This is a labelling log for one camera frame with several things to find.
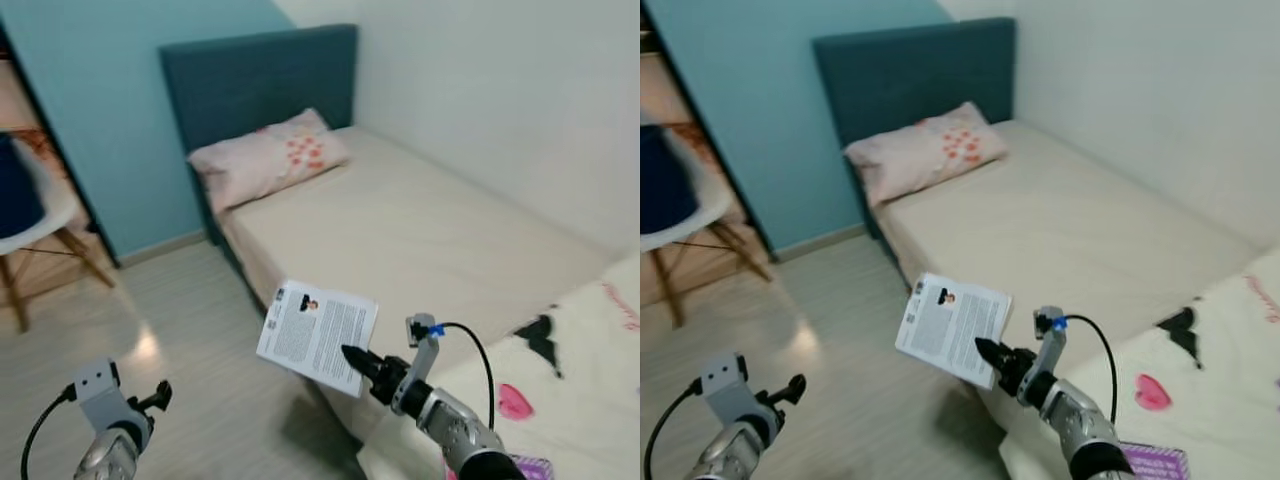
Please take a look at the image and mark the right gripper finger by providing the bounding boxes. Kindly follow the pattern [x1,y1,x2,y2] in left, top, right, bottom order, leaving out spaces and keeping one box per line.
[340,345,383,391]
[973,337,1015,383]

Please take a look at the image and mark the white printed booklet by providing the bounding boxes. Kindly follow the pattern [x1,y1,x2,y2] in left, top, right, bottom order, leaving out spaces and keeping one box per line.
[895,272,1013,391]
[256,280,380,399]

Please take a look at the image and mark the cream cartoon print blanket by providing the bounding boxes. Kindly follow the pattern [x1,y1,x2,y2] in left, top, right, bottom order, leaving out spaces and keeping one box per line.
[355,250,640,480]
[998,245,1280,480]

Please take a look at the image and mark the pink patterned pillow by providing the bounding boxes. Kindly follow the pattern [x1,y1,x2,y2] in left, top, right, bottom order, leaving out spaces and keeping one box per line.
[845,101,1009,209]
[187,108,351,213]

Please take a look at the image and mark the white chair wooden legs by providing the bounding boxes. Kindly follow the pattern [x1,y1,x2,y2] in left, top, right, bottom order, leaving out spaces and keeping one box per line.
[0,135,116,336]
[640,115,771,329]

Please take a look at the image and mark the blue plastic bucket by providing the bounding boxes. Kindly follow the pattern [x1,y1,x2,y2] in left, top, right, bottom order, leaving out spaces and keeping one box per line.
[640,125,699,236]
[0,132,46,239]

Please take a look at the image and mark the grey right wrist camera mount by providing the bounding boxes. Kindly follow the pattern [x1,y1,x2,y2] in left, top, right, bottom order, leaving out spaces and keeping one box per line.
[405,313,446,386]
[1033,305,1069,379]

